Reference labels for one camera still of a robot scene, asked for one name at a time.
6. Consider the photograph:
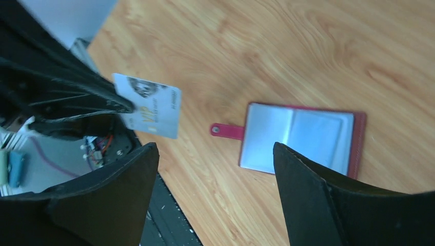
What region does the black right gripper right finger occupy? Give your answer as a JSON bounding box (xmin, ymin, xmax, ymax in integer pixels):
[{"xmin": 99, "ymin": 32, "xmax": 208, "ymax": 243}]
[{"xmin": 273, "ymin": 142, "xmax": 434, "ymax": 245}]

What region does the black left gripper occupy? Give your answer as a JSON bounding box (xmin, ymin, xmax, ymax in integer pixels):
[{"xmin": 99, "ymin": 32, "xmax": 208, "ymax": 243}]
[{"xmin": 1, "ymin": 1, "xmax": 136, "ymax": 163}]

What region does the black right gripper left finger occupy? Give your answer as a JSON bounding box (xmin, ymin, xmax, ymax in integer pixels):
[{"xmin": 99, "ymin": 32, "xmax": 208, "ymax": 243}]
[{"xmin": 1, "ymin": 142, "xmax": 160, "ymax": 245}]

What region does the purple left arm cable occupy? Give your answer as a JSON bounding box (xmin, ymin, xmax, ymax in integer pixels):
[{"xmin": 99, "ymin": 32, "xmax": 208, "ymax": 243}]
[{"xmin": 30, "ymin": 135, "xmax": 82, "ymax": 179}]

